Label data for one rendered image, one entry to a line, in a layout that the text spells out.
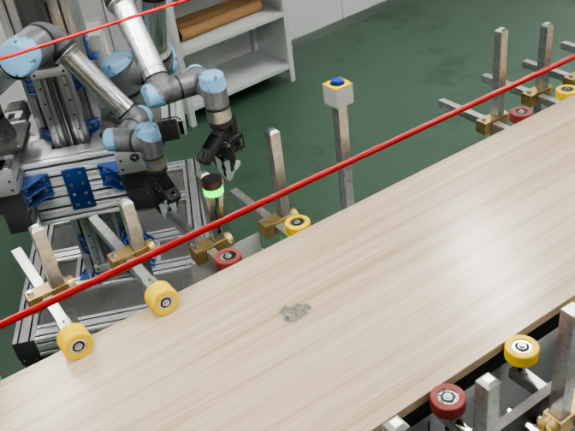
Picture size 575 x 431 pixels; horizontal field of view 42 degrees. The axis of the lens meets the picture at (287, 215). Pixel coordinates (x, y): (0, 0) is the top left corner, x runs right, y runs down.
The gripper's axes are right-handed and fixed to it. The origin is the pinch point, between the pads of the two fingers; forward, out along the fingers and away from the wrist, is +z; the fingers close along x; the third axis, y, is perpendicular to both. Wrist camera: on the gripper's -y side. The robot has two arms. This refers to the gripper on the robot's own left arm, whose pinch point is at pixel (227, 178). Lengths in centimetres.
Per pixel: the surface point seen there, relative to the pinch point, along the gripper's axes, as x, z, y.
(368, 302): -63, 10, -20
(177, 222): 14.9, 14.3, -11.8
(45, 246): 12, -11, -60
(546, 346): -104, 25, 0
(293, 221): -24.0, 10.0, 0.8
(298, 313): -49, 9, -33
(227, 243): -6.8, 15.1, -12.4
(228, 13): 184, 44, 214
